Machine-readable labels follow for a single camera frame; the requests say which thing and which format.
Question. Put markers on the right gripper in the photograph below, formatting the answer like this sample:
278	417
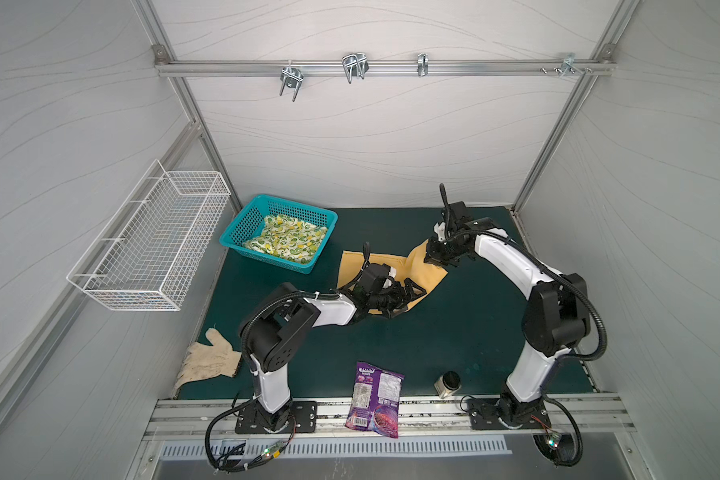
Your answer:
439	253

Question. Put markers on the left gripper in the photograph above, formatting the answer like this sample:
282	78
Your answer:
400	302

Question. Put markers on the yellow skirt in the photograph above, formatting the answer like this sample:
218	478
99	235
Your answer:
408	270

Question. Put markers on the green floral skirt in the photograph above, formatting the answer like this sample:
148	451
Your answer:
288	238

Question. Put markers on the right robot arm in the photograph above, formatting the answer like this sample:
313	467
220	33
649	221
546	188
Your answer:
559	320

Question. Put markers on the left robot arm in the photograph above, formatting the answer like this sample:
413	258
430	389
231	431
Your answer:
272	335

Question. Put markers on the small black-lidded jar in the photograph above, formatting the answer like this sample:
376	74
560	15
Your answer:
447	384

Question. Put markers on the purple snack bag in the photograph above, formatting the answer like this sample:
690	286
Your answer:
375	401

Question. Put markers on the teal plastic basket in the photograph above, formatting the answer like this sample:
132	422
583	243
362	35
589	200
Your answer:
250	221

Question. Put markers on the metal clamp right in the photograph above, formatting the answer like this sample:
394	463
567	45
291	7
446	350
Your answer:
422	65

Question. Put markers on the beige work glove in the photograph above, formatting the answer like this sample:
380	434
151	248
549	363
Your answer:
204	362

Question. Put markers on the aluminium cross bar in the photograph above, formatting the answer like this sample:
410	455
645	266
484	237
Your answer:
377	68

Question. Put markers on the metal u-bolt clamp middle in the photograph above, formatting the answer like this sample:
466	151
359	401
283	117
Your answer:
355	65

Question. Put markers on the metal u-bolt clamp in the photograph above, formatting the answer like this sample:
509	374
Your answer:
291	79
355	65

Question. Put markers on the metal u-bolt clamp left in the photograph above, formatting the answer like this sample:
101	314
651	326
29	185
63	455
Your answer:
291	79

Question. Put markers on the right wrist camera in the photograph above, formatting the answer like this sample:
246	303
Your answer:
440	231

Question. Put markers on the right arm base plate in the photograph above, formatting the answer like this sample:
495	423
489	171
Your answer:
486	414

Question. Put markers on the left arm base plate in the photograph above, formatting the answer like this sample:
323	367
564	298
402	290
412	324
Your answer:
300	418

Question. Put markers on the metal corner bracket bolts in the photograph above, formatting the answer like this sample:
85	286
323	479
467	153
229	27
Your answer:
567	68

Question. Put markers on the white wire basket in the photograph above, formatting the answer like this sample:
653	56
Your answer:
148	253

